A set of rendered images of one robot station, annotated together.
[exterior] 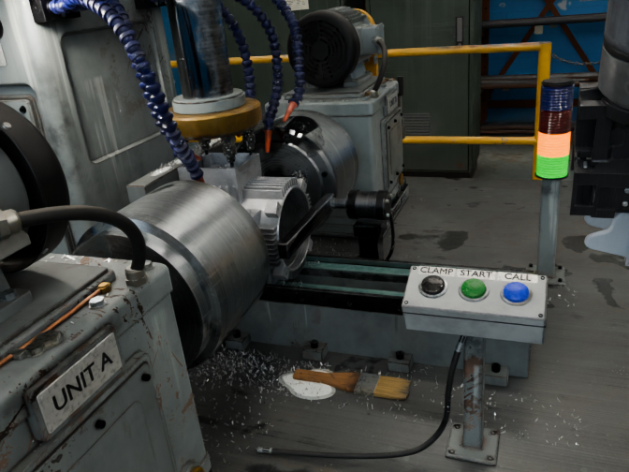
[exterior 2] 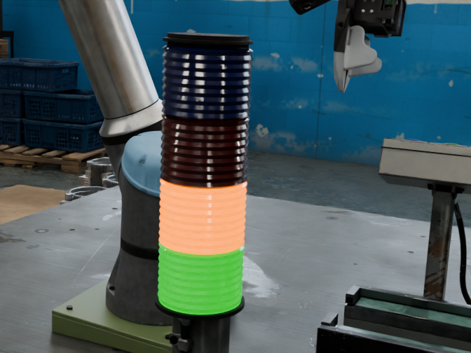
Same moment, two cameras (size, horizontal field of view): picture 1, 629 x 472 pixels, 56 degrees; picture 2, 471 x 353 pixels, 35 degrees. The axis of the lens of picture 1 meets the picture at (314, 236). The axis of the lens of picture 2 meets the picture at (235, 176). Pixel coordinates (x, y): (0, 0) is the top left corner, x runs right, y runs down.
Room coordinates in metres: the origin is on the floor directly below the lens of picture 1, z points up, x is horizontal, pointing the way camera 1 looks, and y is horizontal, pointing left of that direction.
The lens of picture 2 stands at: (1.64, -0.46, 1.23)
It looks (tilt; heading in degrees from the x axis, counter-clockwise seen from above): 12 degrees down; 181
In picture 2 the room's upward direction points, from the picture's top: 2 degrees clockwise
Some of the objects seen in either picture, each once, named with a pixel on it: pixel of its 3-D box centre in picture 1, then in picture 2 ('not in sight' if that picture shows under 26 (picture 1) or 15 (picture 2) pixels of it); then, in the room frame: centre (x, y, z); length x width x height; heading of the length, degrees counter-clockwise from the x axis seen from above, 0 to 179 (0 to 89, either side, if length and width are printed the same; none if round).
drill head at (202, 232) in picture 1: (153, 290); not in sight; (0.78, 0.24, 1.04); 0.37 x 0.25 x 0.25; 157
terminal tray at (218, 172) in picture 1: (222, 178); not in sight; (1.08, 0.16, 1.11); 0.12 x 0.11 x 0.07; 67
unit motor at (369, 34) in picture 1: (354, 87); not in sight; (1.64, -0.15, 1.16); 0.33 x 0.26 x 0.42; 157
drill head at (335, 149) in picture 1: (300, 168); not in sight; (1.33, 0.02, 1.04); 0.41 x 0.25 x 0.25; 157
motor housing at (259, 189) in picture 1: (247, 226); not in sight; (1.06, 0.13, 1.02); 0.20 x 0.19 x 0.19; 67
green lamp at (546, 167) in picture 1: (552, 164); (200, 272); (1.13, -0.49, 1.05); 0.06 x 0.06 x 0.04
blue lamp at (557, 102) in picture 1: (556, 96); (207, 80); (1.13, -0.49, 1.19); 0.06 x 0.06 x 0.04
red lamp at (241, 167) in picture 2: (555, 119); (205, 147); (1.13, -0.49, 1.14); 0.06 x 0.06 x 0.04
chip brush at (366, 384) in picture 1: (350, 381); not in sight; (0.83, -0.04, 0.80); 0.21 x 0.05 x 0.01; 68
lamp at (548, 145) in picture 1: (553, 142); (202, 211); (1.13, -0.49, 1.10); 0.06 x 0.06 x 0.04
